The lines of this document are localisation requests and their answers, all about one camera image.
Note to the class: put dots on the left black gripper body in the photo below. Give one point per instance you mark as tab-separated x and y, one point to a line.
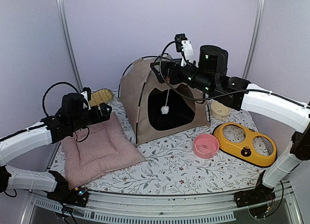
97	118

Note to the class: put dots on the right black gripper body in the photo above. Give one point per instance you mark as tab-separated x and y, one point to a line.
177	78

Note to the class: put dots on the beige fabric pet tent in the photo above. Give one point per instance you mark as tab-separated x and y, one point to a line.
153	109

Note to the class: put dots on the pink checkered cushion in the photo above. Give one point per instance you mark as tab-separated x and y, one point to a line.
105	149

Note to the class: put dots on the black tent pole one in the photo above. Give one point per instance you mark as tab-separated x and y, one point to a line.
145	82

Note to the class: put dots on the cream cat bowl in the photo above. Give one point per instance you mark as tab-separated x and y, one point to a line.
219	111

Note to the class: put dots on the pink pet bowl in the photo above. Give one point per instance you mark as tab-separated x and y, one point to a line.
205	146

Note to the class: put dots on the yellow double bowl stand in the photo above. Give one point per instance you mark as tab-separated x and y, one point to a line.
245	150

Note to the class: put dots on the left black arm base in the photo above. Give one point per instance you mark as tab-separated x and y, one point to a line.
66	196

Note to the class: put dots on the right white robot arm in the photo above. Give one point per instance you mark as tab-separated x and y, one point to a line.
209	76

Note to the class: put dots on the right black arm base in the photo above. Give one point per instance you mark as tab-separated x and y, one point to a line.
259	194

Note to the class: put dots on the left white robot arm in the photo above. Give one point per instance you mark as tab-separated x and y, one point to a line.
75	114

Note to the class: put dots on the woven scratcher tray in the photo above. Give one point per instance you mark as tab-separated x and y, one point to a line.
101	96

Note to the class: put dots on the white pompom toy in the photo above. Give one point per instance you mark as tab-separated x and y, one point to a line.
164	110

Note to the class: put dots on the green circuit board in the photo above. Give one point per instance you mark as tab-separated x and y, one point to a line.
81	190

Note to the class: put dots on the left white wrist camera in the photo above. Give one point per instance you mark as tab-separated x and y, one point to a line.
87	94

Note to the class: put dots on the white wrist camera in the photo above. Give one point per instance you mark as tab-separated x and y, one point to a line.
184	46
87	94

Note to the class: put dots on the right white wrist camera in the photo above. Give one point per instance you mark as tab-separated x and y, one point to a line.
184	46

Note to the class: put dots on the right aluminium frame post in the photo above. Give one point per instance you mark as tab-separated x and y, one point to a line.
254	38

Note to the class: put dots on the aluminium frame post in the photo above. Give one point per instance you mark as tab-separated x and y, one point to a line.
254	38
66	33

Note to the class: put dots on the left aluminium frame post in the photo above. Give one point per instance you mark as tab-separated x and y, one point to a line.
66	33

